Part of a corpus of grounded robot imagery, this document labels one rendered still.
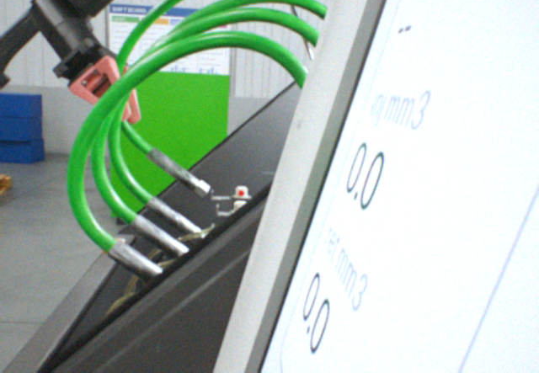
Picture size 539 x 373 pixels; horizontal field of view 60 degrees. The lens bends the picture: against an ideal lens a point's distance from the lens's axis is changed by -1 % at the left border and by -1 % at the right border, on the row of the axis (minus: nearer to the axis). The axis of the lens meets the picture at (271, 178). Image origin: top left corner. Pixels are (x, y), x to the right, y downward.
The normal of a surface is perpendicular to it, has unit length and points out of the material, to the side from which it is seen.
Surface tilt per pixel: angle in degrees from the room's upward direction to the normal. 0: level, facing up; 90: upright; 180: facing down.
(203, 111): 90
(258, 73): 90
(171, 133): 90
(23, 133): 90
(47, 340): 0
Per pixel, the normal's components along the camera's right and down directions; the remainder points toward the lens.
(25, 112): 0.08, 0.21
